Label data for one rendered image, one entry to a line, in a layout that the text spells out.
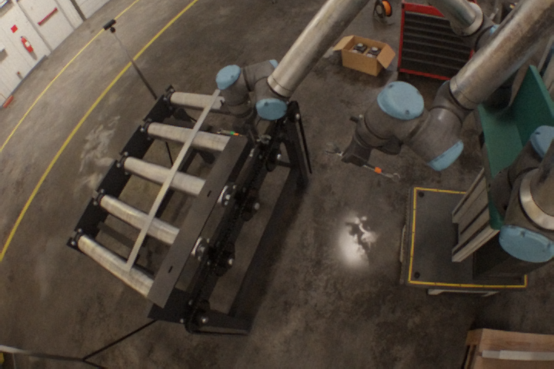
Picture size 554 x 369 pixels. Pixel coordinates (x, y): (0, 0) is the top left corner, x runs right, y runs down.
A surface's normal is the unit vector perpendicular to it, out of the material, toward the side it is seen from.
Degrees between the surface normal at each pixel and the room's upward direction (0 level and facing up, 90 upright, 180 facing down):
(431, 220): 0
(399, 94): 19
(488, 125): 0
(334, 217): 0
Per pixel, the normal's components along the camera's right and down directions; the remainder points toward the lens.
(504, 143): -0.20, -0.55
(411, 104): 0.06, -0.38
